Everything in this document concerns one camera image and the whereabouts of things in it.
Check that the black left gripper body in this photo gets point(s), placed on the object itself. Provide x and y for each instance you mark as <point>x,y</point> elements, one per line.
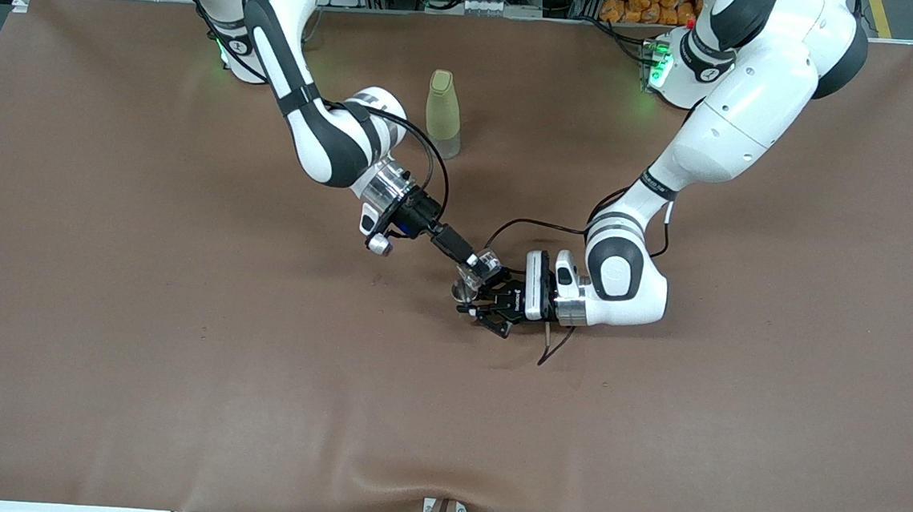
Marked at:
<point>511,300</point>

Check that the clear glass cup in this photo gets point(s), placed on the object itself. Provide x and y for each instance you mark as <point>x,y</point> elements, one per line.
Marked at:
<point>471,276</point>

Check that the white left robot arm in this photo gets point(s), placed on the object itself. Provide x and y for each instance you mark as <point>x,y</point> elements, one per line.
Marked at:
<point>756,108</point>

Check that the steel cone jigger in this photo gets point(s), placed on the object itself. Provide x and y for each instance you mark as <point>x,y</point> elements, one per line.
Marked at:
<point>464,292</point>

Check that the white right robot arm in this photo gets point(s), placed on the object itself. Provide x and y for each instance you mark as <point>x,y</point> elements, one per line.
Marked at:
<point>328,143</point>

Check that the green bottle with clear base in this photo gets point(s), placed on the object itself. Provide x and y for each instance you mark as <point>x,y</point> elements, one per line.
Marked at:
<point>444,110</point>

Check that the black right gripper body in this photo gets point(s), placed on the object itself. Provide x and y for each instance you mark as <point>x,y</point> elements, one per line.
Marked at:
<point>451,242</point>

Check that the brown table mat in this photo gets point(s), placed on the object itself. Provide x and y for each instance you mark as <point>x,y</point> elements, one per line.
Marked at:
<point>445,416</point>

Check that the orange bread pile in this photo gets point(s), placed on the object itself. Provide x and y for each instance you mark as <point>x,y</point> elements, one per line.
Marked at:
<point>643,4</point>

